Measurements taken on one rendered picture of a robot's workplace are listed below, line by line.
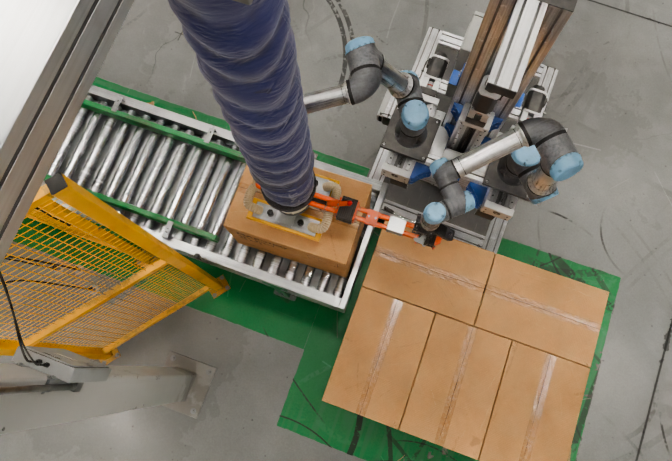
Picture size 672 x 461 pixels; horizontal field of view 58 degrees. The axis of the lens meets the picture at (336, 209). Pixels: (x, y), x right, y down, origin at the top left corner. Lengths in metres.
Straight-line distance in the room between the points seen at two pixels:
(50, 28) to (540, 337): 2.83
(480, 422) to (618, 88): 2.38
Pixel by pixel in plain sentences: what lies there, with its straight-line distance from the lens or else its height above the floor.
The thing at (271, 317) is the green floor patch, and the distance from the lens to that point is 3.69.
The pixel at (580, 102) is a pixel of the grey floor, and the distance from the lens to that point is 4.29.
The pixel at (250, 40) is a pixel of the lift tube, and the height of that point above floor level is 2.59.
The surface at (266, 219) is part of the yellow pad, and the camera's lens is 2.65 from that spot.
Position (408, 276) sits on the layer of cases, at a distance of 3.15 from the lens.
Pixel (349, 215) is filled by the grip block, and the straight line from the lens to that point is 2.50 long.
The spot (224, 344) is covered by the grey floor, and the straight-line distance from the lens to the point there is 3.72.
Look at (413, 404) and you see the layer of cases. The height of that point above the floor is 0.54.
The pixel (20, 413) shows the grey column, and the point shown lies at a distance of 2.00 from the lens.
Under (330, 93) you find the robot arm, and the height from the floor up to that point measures 1.58.
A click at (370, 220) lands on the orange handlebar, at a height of 1.22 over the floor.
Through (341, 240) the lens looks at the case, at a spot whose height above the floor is 0.95.
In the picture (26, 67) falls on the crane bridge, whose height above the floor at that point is 3.05.
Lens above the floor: 3.64
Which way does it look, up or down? 75 degrees down
